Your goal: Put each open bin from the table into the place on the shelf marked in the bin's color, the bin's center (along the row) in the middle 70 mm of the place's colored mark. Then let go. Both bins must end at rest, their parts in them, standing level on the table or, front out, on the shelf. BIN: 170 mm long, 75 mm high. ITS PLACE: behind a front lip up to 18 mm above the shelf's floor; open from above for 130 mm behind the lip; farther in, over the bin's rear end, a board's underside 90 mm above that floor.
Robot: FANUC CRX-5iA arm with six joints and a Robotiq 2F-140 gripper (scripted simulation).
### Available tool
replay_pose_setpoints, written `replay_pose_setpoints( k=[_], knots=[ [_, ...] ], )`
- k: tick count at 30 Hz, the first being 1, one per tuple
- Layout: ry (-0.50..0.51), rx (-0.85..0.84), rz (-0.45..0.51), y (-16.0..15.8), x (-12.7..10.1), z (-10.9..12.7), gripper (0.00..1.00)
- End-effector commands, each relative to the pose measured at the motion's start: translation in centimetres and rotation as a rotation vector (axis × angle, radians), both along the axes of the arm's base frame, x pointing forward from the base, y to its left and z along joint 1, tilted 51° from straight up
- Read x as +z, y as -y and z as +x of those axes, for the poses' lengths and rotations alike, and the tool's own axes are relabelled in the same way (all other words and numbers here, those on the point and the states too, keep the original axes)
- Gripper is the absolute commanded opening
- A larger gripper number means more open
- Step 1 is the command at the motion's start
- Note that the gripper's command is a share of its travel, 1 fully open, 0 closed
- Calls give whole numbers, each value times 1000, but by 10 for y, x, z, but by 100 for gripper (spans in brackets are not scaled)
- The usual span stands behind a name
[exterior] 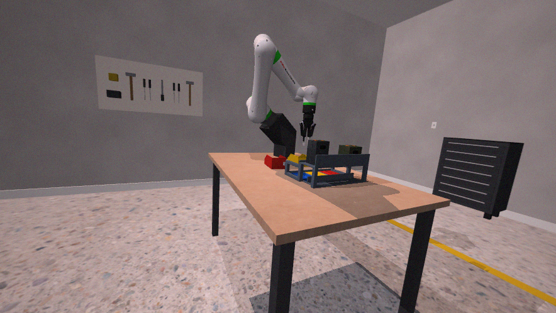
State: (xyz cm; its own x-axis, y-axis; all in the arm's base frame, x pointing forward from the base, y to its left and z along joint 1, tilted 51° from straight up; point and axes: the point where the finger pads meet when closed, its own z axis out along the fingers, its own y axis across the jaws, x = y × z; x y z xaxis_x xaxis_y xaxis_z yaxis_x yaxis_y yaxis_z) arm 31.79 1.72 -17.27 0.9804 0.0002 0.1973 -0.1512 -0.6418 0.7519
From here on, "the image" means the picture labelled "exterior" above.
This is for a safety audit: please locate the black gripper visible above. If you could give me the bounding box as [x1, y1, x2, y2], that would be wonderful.
[299, 114, 316, 146]

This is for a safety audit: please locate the yellow bin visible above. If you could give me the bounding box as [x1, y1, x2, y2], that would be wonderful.
[287, 154, 306, 164]

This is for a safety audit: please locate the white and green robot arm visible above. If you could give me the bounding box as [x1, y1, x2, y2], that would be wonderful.
[246, 34, 318, 128]

